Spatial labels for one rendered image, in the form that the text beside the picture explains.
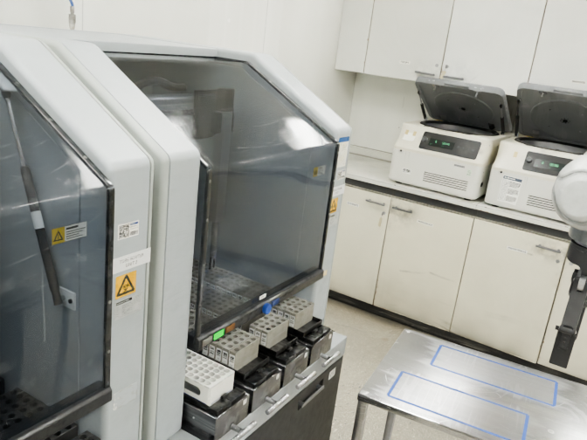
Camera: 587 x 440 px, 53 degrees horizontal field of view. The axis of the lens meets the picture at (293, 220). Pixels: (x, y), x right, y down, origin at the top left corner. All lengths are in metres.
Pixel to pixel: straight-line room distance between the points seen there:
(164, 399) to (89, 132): 0.64
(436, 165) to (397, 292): 0.85
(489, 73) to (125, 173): 2.88
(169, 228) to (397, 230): 2.57
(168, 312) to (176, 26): 1.72
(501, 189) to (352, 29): 1.44
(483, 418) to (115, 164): 1.10
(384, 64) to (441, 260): 1.30
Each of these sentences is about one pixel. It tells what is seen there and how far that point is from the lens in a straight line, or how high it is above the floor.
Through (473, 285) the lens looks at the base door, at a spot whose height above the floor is 0.42.
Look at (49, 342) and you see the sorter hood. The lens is 1.10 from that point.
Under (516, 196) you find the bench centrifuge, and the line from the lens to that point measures 3.44.
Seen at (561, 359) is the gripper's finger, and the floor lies 1.20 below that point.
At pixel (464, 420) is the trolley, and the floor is 0.82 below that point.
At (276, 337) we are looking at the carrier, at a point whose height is 0.84.
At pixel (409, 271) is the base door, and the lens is 3.71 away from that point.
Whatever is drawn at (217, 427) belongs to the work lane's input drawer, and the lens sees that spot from 1.50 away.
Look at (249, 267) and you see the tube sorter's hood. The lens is 1.50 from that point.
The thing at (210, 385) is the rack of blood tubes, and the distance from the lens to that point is 1.48.
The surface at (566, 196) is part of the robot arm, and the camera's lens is 0.91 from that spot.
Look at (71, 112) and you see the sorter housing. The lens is 1.18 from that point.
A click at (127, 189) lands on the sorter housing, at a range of 1.12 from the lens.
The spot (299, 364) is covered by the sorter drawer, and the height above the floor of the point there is 0.78.
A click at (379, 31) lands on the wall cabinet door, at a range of 3.95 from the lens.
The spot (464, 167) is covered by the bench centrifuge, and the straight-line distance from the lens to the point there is 3.47.
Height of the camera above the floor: 1.69
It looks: 17 degrees down
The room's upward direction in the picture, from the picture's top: 7 degrees clockwise
